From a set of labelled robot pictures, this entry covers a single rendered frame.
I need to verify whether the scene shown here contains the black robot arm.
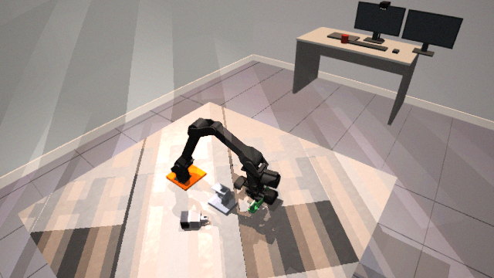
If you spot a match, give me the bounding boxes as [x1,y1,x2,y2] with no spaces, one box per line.
[171,117,281,189]

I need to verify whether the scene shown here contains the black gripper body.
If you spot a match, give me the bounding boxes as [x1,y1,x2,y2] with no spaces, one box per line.
[234,175,279,205]

